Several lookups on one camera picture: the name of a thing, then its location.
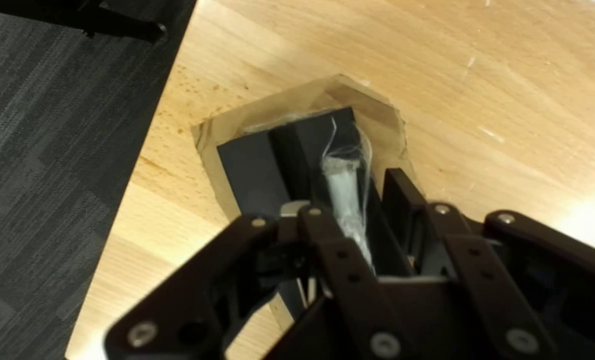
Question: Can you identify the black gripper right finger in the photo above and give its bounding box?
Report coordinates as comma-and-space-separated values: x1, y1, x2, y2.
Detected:
379, 167, 595, 360

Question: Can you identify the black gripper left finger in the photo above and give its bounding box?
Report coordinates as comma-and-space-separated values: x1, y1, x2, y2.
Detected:
104, 205, 413, 360

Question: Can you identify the white rope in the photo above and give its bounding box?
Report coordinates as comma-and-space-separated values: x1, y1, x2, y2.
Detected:
319, 117, 379, 276

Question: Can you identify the black curved foam track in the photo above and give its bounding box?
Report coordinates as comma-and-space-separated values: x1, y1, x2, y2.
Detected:
217, 107, 375, 269

